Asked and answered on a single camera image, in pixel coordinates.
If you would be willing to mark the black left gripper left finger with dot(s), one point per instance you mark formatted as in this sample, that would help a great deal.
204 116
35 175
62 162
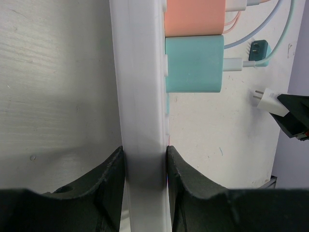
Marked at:
91 203

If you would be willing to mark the dark teal plug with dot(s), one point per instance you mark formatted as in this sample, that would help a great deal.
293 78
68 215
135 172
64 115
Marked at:
259 50

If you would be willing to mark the white plug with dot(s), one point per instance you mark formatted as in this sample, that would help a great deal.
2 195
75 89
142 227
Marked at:
268 101

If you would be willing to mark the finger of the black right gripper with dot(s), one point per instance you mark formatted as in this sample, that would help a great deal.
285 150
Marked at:
295 124

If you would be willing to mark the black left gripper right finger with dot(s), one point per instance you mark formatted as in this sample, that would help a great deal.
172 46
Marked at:
197 204

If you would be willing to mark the white power strip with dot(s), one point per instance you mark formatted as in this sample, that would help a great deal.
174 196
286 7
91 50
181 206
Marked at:
140 68

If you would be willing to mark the salmon pink plug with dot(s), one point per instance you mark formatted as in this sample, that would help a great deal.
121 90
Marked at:
194 18

